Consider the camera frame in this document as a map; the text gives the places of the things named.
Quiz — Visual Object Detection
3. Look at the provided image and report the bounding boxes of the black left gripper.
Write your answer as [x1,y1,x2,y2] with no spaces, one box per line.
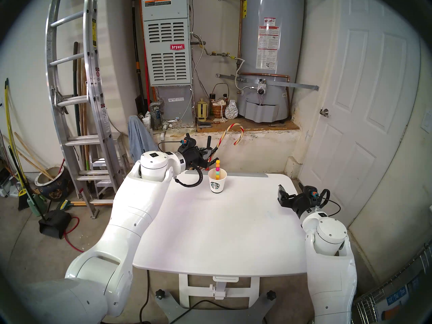
[177,133,220,172]

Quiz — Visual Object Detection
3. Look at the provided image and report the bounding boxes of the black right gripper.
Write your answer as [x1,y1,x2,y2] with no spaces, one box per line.
[277,184,321,220]

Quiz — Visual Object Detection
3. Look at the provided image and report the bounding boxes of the red white candy cane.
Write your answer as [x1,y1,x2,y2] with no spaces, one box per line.
[209,123,245,162]

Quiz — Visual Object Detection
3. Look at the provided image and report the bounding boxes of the white Starbucks paper cup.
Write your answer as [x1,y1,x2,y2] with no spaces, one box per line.
[208,168,227,194]

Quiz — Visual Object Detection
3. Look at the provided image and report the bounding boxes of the white pvc pipe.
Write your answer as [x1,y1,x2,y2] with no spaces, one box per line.
[159,119,180,142]

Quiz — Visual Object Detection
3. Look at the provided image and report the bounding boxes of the foil wrapped bundle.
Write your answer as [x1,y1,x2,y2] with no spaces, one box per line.
[224,100,239,120]

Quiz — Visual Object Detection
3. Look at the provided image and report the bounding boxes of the wooden platform board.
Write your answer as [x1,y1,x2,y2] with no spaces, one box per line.
[196,117,301,133]

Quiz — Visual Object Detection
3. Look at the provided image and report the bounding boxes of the blue grey towel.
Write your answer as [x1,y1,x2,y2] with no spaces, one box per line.
[127,115,159,165]

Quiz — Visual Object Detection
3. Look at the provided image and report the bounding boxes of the black shovel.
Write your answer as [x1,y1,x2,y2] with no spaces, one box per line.
[131,0,148,117]

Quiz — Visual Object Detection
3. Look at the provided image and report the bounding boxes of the flexible metal conduit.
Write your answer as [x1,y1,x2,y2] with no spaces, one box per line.
[162,32,206,129]

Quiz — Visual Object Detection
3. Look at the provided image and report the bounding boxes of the gas pipe with yellow valves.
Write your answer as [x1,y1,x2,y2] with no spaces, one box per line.
[190,31,244,61]

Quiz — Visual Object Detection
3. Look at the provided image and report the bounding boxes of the white step ladder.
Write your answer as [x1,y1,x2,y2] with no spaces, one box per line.
[86,133,135,197]

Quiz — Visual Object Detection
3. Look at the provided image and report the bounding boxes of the white panel door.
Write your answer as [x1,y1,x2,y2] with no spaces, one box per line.
[299,0,422,227]

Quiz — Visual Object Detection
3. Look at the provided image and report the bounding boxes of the grey table base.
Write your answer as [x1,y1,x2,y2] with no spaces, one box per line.
[155,289,277,324]

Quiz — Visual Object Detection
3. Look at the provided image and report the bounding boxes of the grey Bryant furnace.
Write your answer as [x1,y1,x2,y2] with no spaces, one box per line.
[140,0,197,129]

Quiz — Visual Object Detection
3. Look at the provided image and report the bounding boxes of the straight copper pipe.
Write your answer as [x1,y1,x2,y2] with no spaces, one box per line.
[238,0,248,59]

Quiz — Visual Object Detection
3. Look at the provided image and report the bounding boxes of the grey water heater tank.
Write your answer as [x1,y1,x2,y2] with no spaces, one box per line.
[236,0,306,124]

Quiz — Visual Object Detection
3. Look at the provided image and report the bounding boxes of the blue white box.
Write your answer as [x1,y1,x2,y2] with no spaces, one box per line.
[376,285,414,322]

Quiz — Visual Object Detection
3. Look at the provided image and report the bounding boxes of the aluminium extension ladder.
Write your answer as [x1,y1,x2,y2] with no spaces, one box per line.
[45,0,127,220]

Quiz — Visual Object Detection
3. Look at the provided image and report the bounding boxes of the dark ceramic pot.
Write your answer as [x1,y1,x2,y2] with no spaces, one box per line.
[35,165,73,202]

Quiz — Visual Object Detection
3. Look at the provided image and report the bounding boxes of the wooden stick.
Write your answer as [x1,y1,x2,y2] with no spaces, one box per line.
[13,132,54,180]

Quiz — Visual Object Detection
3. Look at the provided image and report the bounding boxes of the green watering can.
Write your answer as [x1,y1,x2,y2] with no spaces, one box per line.
[27,192,48,217]

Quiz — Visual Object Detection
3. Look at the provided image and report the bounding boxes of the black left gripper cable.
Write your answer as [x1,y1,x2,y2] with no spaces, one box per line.
[158,140,204,188]

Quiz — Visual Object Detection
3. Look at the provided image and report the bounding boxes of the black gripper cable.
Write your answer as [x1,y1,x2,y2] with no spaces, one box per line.
[317,188,342,217]
[158,140,204,188]

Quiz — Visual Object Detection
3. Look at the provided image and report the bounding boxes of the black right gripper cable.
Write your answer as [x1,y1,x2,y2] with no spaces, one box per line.
[317,188,342,217]

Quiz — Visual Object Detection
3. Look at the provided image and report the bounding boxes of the wicker basket with handle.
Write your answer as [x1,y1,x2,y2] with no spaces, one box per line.
[210,83,230,120]

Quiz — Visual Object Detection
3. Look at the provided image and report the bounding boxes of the red long tool handle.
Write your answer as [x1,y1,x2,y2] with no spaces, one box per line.
[143,40,152,108]

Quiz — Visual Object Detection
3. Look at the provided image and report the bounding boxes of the wooden long tool handle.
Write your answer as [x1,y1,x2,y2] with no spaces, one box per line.
[80,53,90,168]

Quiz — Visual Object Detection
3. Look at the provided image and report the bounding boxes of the black power cable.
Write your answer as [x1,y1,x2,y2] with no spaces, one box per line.
[177,299,245,324]
[140,270,151,324]

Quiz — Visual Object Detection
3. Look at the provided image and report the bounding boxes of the white table pedestal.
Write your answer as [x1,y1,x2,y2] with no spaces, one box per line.
[178,274,261,309]

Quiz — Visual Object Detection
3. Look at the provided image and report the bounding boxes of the chrome wire rack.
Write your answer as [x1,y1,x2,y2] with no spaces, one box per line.
[351,241,432,324]

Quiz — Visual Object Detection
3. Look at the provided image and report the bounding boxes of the red floor cable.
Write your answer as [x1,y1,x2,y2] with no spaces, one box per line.
[62,216,85,254]

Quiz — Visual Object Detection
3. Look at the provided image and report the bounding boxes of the black long handled dustpan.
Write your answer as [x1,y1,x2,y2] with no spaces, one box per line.
[8,146,73,240]

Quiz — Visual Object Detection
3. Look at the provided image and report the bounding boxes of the yellow handled broom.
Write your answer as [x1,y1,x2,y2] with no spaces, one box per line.
[3,78,31,211]

